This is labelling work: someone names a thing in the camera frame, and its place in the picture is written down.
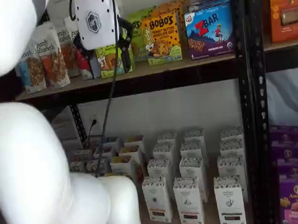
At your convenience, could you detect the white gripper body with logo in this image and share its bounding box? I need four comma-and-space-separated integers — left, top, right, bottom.
73, 0, 123, 51

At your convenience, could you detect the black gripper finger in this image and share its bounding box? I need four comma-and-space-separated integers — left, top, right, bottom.
116, 16, 136, 74
72, 35, 91, 62

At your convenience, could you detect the green Bobo's box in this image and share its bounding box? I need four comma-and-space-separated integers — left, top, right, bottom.
94, 42, 137, 79
131, 6, 158, 21
125, 13, 149, 64

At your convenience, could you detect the orange Bobo's peanut butter box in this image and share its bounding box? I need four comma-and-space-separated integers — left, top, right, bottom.
173, 0, 191, 16
140, 11, 184, 67
155, 1, 185, 17

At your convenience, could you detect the blue Zbar box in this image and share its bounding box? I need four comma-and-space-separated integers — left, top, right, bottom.
188, 0, 231, 13
183, 0, 237, 61

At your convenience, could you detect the white box colourful print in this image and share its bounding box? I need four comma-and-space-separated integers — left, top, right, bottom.
102, 136, 120, 149
85, 158, 108, 175
73, 149, 94, 163
93, 146, 115, 161
69, 160, 87, 173

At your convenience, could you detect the white box yellow print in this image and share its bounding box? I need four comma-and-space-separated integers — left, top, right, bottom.
124, 134, 145, 154
118, 145, 142, 167
109, 155, 136, 179

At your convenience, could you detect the white botanical print box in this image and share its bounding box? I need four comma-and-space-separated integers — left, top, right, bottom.
183, 128, 207, 145
219, 127, 244, 143
180, 141, 209, 161
219, 139, 245, 159
146, 157, 174, 184
178, 155, 208, 203
156, 132, 179, 147
152, 142, 176, 163
217, 154, 248, 204

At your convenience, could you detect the large orange snack box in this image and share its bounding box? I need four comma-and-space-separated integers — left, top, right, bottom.
269, 0, 298, 44

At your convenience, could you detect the white box orange strip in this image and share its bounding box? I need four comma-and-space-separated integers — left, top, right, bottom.
141, 175, 174, 224

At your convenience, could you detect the white box pink strip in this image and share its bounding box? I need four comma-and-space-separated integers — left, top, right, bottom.
172, 175, 206, 224

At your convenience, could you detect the purple Annie's box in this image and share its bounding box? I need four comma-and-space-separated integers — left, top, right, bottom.
269, 124, 298, 146
276, 156, 298, 179
278, 174, 298, 224
272, 140, 298, 161

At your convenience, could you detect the white box green strip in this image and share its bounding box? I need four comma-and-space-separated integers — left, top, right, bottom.
213, 175, 247, 224

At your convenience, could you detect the white purely elizabeth granola bag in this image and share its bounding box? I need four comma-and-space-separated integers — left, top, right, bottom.
54, 22, 82, 79
63, 16, 82, 47

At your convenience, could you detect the red granola bag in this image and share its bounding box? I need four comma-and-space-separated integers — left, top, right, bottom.
74, 48, 93, 80

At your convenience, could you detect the orange purely elizabeth granola bag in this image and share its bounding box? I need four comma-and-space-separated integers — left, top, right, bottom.
31, 25, 72, 90

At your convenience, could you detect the blue purely elizabeth granola bag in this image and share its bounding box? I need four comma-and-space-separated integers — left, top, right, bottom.
14, 48, 47, 96

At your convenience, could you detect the white plastic sheet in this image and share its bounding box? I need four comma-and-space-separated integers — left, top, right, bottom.
265, 68, 298, 131

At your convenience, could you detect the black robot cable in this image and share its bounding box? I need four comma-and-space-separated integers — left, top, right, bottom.
68, 0, 129, 178

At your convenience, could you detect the white wall outlet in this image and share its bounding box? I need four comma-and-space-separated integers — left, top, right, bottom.
90, 114, 101, 129

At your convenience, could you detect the black plug cable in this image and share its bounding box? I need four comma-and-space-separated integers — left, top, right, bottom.
85, 119, 99, 146

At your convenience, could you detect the black metal shelf frame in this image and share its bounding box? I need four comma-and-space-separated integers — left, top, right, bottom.
7, 0, 259, 224
247, 0, 298, 224

